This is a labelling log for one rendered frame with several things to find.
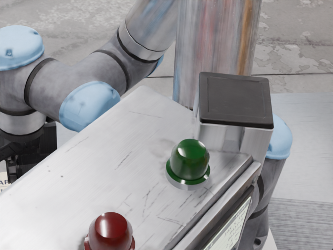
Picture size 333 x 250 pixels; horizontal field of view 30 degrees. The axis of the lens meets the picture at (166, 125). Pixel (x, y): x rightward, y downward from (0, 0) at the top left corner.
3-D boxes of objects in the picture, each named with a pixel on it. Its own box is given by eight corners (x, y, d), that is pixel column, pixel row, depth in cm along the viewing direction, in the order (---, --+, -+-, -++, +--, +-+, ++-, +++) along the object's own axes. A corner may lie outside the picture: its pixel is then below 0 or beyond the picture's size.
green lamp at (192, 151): (156, 175, 36) (159, 147, 34) (182, 151, 38) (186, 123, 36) (192, 198, 35) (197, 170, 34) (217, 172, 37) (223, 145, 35)
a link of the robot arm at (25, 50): (20, 64, 80) (-29, 38, 83) (25, 126, 87) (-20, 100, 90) (59, 36, 85) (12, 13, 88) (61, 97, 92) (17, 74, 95)
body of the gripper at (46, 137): (59, 186, 101) (58, 133, 93) (5, 194, 99) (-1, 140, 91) (53, 153, 106) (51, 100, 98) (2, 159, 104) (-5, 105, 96)
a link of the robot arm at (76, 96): (140, 69, 85) (76, 38, 89) (90, 106, 77) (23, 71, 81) (134, 113, 90) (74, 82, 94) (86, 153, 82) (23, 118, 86)
